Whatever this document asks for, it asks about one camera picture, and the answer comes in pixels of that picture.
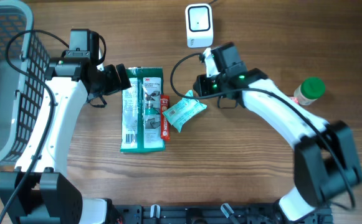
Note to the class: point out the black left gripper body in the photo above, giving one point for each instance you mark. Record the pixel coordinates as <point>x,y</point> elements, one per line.
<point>111,82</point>

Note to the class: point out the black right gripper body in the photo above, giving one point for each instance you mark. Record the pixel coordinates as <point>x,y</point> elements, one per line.
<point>211,86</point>

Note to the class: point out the light teal snack pouch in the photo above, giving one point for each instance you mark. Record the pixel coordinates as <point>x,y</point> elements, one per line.
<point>183,111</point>

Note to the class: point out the large green 3M package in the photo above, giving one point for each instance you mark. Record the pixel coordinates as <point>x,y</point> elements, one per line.
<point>141,115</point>

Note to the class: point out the red chocolate bar packet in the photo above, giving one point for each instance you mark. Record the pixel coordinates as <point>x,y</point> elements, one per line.
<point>164,105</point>

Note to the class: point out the yogurt bottle red label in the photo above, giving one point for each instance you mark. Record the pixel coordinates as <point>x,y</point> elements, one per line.
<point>309,91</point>

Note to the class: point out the red yogurt label sleeve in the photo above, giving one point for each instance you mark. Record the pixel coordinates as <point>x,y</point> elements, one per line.
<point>294,99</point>

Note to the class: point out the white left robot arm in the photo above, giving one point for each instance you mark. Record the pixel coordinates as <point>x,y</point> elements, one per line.
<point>37,190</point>

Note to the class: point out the white barcode scanner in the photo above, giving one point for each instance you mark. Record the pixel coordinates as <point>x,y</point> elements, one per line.
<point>199,25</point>

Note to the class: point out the dark grey plastic basket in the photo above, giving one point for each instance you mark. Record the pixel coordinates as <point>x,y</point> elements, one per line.
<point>20,96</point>

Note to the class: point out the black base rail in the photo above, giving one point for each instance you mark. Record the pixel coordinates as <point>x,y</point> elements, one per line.
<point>255,213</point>

